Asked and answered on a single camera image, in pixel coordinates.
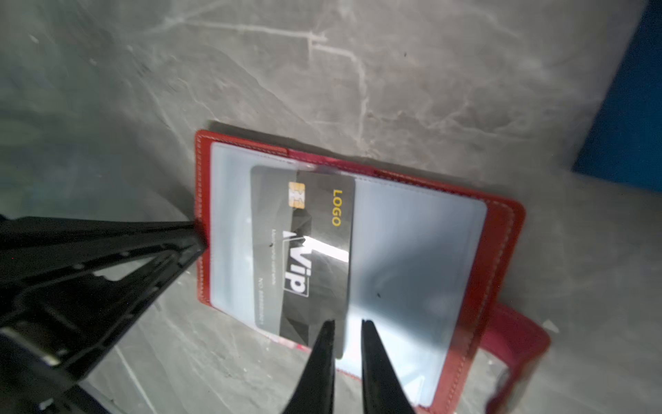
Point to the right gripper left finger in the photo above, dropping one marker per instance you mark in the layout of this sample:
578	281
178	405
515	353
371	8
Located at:
315	390

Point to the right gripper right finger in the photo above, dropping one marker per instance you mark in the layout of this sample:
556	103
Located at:
381	390

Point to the red leather card holder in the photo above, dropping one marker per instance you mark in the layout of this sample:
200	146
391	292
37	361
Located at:
427	262

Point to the black VIP credit card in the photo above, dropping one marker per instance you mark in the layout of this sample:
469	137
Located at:
302	226

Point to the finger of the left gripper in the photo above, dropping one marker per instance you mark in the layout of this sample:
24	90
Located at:
59	325
31	246

